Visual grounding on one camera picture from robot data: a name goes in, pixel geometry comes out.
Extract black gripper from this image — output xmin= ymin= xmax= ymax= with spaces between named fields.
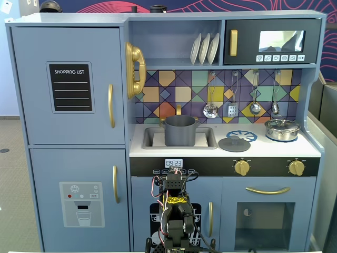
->
xmin=164 ymin=172 xmax=188 ymax=196

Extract gray pot lid with knob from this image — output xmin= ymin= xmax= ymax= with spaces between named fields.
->
xmin=217 ymin=135 xmax=251 ymax=153

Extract shiny steel pot lid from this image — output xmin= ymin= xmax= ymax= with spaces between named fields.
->
xmin=264 ymin=118 xmax=301 ymax=130

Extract digital clock display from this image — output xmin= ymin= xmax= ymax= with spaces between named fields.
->
xmin=164 ymin=159 xmax=183 ymax=169

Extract blue dishwasher door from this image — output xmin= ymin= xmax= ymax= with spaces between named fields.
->
xmin=131 ymin=176 xmax=223 ymax=252

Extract black control panel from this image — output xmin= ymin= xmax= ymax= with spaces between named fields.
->
xmin=130 ymin=157 xmax=321 ymax=178

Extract black white dishwasher sticker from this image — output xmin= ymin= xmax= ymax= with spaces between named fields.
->
xmin=149 ymin=202 xmax=202 ymax=247

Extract gray plastic pot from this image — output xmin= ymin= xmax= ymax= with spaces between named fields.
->
xmin=160 ymin=115 xmax=201 ymax=147

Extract gray toy sink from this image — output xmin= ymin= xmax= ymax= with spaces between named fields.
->
xmin=142 ymin=126 xmax=218 ymax=150

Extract blue oven door with window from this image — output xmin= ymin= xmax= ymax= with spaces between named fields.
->
xmin=220 ymin=177 xmax=316 ymax=251

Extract gold stove knob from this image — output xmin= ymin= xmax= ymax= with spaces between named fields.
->
xmin=233 ymin=160 xmax=251 ymax=177
xmin=288 ymin=160 xmax=306 ymax=177

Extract steel skimmer spoon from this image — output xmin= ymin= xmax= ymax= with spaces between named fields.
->
xmin=203 ymin=71 xmax=219 ymax=119

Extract colourful tiled backsplash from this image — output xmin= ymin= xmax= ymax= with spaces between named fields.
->
xmin=134 ymin=69 xmax=303 ymax=124

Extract steel slotted spatula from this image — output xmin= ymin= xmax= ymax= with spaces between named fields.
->
xmin=227 ymin=71 xmax=240 ymax=118

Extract gray water dispenser sticker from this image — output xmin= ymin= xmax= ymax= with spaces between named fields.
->
xmin=58 ymin=181 xmax=105 ymax=228

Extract steel ladle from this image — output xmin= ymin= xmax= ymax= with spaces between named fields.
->
xmin=249 ymin=70 xmax=262 ymax=115

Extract blue fridge door with dispenser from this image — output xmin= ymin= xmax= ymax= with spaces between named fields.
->
xmin=29 ymin=148 xmax=130 ymax=252

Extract small steel spoon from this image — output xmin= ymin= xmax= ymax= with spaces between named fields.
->
xmin=271 ymin=70 xmax=281 ymax=115

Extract white plate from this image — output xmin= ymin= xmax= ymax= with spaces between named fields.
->
xmin=207 ymin=32 xmax=220 ymax=65
xmin=190 ymin=33 xmax=202 ymax=66
xmin=198 ymin=33 xmax=211 ymax=66

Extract gold toy telephone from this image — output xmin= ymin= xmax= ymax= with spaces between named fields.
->
xmin=125 ymin=42 xmax=147 ymax=100

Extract black shopping list board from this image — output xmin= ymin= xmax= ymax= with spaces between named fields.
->
xmin=46 ymin=61 xmax=96 ymax=114

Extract black microwave door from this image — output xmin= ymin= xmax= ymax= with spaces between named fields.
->
xmin=223 ymin=18 xmax=322 ymax=65

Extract wide black cylinder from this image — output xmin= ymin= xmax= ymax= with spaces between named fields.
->
xmin=149 ymin=4 xmax=167 ymax=14

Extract blue fridge door with chalkboard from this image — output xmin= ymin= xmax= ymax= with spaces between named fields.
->
xmin=11 ymin=26 xmax=126 ymax=145

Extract blue toy kitchen cabinet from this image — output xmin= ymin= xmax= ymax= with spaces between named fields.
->
xmin=5 ymin=9 xmax=327 ymax=252

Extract black helmet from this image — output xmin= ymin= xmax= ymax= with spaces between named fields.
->
xmin=39 ymin=0 xmax=63 ymax=13

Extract red white black servo cable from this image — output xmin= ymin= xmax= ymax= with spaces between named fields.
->
xmin=151 ymin=176 xmax=167 ymax=199

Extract gold dishwasher handle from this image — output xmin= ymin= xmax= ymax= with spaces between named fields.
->
xmin=208 ymin=201 xmax=213 ymax=238

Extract short gold fridge handle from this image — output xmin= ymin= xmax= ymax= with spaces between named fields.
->
xmin=112 ymin=165 xmax=121 ymax=204

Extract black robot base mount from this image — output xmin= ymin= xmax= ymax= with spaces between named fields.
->
xmin=145 ymin=236 xmax=217 ymax=253

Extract gold oven handle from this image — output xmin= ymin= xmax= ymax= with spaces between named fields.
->
xmin=245 ymin=186 xmax=291 ymax=196

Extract long gold fridge handle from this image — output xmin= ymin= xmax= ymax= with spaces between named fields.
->
xmin=108 ymin=83 xmax=116 ymax=129

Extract gold microwave handle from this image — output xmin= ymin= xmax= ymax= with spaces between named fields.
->
xmin=229 ymin=29 xmax=238 ymax=57

